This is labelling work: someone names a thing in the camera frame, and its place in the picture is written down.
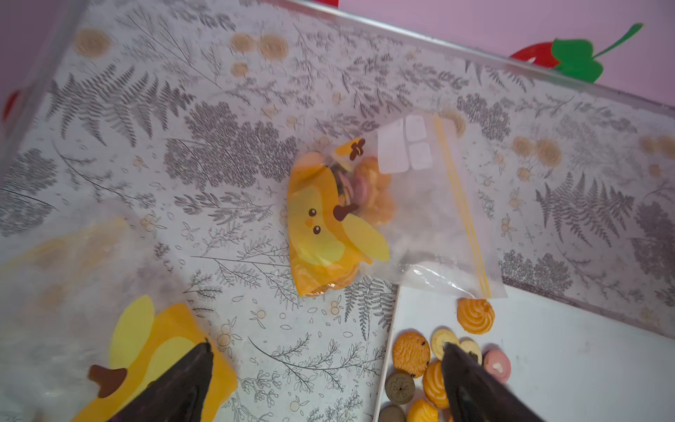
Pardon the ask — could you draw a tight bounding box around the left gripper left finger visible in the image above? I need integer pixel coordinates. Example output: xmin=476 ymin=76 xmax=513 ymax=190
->
xmin=110 ymin=342 xmax=214 ymax=422

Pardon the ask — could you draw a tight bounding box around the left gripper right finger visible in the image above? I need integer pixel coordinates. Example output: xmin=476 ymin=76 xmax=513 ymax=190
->
xmin=441 ymin=343 xmax=542 ymax=422

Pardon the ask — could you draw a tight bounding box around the ziploc bag with cookies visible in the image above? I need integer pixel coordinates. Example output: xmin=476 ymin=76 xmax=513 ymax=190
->
xmin=1 ymin=200 xmax=238 ymax=421

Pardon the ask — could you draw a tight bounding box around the ziploc bag yellow duck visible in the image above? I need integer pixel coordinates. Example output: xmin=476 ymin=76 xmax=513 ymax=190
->
xmin=287 ymin=112 xmax=506 ymax=299

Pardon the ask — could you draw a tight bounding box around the pink heart cookie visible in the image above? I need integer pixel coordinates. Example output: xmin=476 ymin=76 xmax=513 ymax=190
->
xmin=483 ymin=349 xmax=512 ymax=383

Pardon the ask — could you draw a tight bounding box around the brown round cookie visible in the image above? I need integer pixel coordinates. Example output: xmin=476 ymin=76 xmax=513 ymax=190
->
xmin=385 ymin=371 xmax=417 ymax=405

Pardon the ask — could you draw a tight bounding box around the orange chip cookie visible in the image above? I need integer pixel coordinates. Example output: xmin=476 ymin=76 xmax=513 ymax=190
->
xmin=392 ymin=331 xmax=431 ymax=378

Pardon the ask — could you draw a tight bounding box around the orange swirl cookie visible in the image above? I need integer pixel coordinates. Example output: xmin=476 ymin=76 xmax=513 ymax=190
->
xmin=457 ymin=298 xmax=495 ymax=335

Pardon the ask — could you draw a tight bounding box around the white plastic tray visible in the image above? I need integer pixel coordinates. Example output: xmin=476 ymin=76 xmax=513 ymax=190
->
xmin=388 ymin=287 xmax=674 ymax=421

